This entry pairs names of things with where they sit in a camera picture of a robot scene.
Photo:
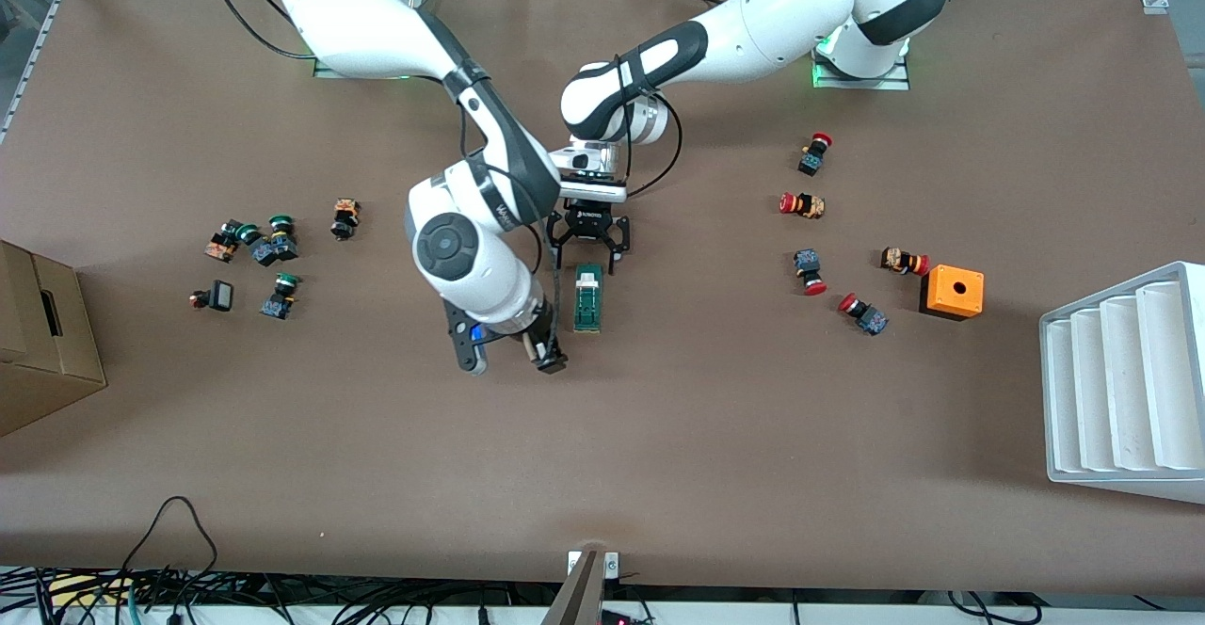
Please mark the brown cardboard box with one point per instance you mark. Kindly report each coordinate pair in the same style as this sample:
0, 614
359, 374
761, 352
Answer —
38, 352

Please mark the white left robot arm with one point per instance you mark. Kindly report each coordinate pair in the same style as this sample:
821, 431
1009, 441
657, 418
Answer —
781, 13

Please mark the green pushbutton blue contact block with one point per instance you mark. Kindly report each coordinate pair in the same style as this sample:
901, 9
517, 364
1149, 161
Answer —
282, 239
280, 298
262, 250

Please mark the silver post bracket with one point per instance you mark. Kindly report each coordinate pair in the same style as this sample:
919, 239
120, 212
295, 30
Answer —
612, 565

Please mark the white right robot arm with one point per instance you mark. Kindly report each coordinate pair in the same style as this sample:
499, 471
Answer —
348, 13

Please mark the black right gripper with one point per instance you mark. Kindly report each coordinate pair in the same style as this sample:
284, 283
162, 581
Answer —
538, 338

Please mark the white slotted tray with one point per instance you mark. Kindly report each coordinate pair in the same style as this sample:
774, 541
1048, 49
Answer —
1120, 390

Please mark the red mushroom button blue block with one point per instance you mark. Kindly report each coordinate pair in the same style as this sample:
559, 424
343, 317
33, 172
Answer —
813, 156
808, 267
866, 315

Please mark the red mushroom button orange block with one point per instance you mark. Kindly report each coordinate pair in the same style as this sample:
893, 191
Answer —
902, 260
805, 205

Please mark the black pushbutton orange contact block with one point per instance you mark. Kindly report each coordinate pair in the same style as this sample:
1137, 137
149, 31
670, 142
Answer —
221, 245
345, 218

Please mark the orange button enclosure box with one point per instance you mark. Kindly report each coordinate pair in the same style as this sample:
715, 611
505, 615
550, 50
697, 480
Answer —
953, 291

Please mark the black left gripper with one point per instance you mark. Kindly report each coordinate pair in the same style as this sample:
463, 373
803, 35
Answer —
590, 220

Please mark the tan camera post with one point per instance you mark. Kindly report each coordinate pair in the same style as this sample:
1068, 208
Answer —
576, 597

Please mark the green terminal block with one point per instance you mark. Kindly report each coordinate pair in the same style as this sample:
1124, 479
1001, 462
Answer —
588, 305

